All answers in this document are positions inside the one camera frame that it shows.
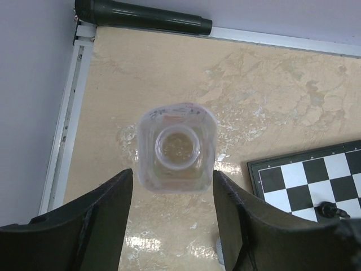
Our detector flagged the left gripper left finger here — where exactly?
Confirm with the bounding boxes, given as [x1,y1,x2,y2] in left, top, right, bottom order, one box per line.
[1,169,133,270]

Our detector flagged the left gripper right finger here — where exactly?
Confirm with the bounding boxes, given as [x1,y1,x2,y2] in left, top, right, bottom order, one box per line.
[213,171,360,270]

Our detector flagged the orange label tea bottle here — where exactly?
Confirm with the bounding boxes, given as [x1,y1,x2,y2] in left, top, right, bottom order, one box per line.
[137,103,217,194]

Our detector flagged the white tube bottle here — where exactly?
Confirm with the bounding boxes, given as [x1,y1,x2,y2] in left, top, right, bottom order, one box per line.
[215,238,224,266]

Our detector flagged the black white chessboard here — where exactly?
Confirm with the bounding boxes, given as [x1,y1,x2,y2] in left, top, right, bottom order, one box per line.
[247,141,360,223]

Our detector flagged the black chess piece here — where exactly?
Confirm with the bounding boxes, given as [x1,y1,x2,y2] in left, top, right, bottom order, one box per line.
[316,202,350,219]

